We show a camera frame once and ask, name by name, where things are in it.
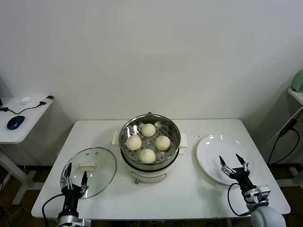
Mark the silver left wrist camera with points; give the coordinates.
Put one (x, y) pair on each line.
(82, 222)

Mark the white side table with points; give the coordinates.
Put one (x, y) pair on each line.
(14, 136)

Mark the stainless steel steamer basket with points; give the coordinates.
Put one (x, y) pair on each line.
(174, 142)

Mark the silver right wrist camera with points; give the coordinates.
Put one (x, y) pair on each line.
(264, 192)

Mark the blue computer mouse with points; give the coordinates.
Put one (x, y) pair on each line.
(15, 122)

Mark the white round plate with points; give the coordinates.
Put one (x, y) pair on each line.
(213, 151)

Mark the cream steamed baozi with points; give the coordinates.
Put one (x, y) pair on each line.
(163, 143)
(148, 130)
(146, 156)
(133, 143)

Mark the pale green appliance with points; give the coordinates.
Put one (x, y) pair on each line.
(298, 81)

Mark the white desk leg frame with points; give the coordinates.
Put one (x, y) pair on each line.
(297, 176)

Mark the small white crumpled object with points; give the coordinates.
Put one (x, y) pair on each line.
(25, 100)

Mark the small brown pot knob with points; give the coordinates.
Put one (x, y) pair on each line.
(136, 181)

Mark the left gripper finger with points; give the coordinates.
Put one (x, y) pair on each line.
(84, 184)
(66, 179)

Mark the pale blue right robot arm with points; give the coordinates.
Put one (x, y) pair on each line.
(267, 217)

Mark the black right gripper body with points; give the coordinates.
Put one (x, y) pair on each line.
(241, 176)

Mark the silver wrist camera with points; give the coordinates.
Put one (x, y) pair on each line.
(82, 222)
(264, 192)

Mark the white side shelf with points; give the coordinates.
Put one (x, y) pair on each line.
(297, 95)

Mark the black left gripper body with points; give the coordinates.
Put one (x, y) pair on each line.
(71, 196)

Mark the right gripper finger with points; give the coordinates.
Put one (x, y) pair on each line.
(225, 168)
(246, 165)

